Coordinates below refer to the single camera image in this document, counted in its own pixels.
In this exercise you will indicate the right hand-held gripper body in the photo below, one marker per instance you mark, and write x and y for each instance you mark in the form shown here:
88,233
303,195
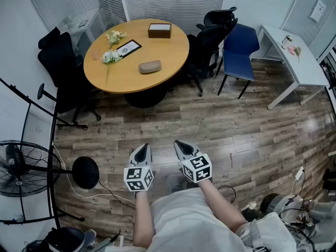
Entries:
198,168

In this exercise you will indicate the brown glasses case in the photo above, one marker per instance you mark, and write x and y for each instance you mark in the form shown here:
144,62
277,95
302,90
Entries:
149,67

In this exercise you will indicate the white desk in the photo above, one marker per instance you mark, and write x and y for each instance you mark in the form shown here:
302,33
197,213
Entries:
302,67

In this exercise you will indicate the black table pedestal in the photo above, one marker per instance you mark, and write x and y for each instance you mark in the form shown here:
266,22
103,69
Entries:
144,98

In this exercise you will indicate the white artificial flower sprig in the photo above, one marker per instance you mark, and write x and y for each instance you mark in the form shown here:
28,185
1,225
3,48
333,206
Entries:
111,56

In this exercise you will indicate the black metal stand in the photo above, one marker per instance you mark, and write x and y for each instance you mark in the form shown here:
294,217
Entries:
52,146

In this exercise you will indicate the white power strip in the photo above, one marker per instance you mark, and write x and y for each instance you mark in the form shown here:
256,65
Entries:
299,173

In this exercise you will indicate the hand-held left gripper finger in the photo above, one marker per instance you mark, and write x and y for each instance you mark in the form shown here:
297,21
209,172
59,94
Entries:
149,156
132,157

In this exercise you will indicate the person's grey shoe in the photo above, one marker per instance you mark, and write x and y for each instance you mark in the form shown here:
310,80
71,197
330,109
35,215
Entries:
173,182

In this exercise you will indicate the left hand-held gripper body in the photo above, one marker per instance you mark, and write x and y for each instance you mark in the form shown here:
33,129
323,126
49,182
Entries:
137,177

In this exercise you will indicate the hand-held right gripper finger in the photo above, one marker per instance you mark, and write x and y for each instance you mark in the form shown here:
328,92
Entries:
195,149
179,153

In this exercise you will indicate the white lidded mug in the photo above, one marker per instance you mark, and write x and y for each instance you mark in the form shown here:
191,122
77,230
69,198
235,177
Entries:
286,43

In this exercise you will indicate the pink artificial flower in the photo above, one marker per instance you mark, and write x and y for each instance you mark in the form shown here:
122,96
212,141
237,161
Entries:
295,51

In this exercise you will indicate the black office chair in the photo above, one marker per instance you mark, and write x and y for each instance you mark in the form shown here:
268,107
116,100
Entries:
207,43
60,64

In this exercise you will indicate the brown wooden box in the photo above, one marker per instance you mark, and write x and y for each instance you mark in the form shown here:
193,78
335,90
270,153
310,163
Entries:
159,31

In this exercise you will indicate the person's white shirt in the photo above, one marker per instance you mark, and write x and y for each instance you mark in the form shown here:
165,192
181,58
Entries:
189,224

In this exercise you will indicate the yellow artificial flower sprig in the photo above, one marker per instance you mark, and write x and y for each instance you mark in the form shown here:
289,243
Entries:
114,37

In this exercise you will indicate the person's left forearm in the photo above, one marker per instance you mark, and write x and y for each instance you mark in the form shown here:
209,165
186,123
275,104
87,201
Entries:
143,219

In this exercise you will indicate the round pink coaster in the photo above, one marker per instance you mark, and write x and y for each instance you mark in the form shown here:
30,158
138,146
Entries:
96,54

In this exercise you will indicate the blue chair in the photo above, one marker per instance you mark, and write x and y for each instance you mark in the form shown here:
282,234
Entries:
240,51

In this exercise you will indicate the person's right forearm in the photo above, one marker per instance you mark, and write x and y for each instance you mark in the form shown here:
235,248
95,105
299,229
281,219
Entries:
220,206

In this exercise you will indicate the black picture frame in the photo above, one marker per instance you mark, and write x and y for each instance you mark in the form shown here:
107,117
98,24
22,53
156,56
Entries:
129,48

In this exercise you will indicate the black floor fan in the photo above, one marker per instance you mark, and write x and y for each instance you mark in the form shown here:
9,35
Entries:
85,172

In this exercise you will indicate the grey wastebasket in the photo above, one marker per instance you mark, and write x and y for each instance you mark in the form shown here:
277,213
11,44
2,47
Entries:
273,203

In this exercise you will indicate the black shelf rack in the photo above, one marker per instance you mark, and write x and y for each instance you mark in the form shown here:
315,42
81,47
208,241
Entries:
329,67

